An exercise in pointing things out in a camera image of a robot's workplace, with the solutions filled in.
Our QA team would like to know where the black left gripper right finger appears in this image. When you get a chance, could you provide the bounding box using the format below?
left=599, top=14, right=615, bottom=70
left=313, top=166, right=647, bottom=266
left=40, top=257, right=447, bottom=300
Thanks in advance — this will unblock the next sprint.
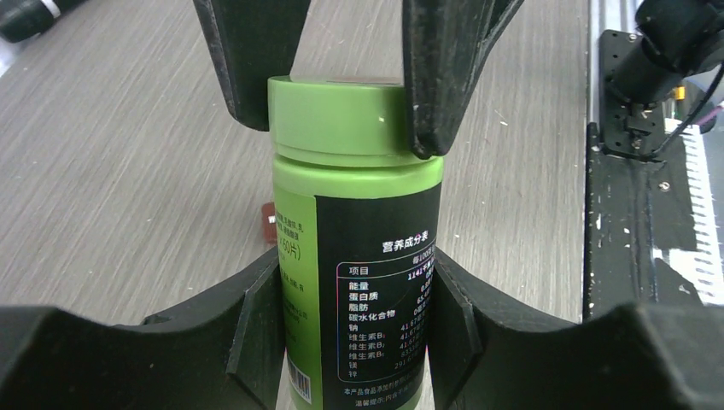
left=427, top=250, right=723, bottom=409

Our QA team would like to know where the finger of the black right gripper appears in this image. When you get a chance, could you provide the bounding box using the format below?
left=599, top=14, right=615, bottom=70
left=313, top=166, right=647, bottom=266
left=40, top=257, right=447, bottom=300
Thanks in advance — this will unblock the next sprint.
left=401, top=0, right=523, bottom=160
left=193, top=0, right=310, bottom=132

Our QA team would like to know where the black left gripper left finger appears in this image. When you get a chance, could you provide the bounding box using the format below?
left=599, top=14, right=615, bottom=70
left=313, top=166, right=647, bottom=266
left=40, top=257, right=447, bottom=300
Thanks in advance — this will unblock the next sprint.
left=1, top=250, right=284, bottom=409

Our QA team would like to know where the brown translucent pill container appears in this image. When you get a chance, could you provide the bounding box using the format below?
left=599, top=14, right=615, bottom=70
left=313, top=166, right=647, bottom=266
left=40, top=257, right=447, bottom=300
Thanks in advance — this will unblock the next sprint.
left=260, top=202, right=277, bottom=244

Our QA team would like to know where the green black pill bottle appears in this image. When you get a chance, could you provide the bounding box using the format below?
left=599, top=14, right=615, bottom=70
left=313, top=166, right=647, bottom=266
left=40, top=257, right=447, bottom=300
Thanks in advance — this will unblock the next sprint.
left=268, top=77, right=444, bottom=409

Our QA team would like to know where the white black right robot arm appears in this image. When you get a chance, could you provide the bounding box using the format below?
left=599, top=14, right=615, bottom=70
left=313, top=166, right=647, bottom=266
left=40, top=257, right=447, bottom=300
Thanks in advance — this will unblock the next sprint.
left=195, top=1, right=723, bottom=159

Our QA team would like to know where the black microphone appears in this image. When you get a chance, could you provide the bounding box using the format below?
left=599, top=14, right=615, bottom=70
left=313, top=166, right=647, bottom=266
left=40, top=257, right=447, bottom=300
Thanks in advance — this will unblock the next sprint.
left=1, top=0, right=85, bottom=44

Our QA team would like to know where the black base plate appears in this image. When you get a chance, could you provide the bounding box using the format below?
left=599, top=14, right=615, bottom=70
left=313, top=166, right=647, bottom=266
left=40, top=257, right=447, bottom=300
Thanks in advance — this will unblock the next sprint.
left=583, top=30, right=723, bottom=319

